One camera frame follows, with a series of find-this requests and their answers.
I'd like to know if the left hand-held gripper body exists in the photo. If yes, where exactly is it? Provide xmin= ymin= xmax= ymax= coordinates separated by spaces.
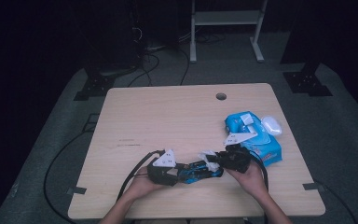
xmin=146 ymin=148 xmax=182 ymax=187

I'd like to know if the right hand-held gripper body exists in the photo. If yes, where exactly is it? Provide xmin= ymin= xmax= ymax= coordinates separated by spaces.
xmin=217 ymin=132 xmax=258 ymax=175

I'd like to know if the blue wet wipes pack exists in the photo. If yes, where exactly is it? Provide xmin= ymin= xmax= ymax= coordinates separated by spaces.
xmin=224 ymin=110 xmax=283 ymax=167

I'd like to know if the person's right hand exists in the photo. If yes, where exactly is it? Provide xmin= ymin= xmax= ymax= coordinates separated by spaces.
xmin=225 ymin=161 xmax=269 ymax=198

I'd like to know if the person's left hand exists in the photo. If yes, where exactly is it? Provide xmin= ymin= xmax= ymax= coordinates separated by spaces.
xmin=130 ymin=166 xmax=171 ymax=201

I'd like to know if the white oval object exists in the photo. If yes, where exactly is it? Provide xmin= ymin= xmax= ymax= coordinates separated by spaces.
xmin=261 ymin=116 xmax=283 ymax=137

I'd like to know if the grey tape strip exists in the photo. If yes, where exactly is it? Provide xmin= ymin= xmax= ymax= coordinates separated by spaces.
xmin=66 ymin=186 xmax=88 ymax=196
xmin=302 ymin=182 xmax=325 ymax=191

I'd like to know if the black stand base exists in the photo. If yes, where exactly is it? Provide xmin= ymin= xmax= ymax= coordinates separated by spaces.
xmin=282 ymin=62 xmax=334 ymax=97
xmin=73 ymin=74 xmax=117 ymax=102

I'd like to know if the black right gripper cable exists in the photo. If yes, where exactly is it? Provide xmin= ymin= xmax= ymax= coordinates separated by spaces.
xmin=248 ymin=152 xmax=269 ymax=224

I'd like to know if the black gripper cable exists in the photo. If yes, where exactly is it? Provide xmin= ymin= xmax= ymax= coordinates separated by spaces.
xmin=248 ymin=152 xmax=269 ymax=224
xmin=117 ymin=149 xmax=166 ymax=202

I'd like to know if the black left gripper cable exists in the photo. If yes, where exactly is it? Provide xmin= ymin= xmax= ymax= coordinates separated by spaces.
xmin=117 ymin=149 xmax=166 ymax=202

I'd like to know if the black floor cable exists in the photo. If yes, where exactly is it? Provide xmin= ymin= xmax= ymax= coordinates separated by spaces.
xmin=178 ymin=48 xmax=191 ymax=86
xmin=43 ymin=130 xmax=91 ymax=224
xmin=128 ymin=52 xmax=161 ymax=88
xmin=315 ymin=178 xmax=358 ymax=224

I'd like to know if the white metal desk frame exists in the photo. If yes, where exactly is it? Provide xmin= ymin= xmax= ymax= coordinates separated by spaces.
xmin=189 ymin=0 xmax=269 ymax=64

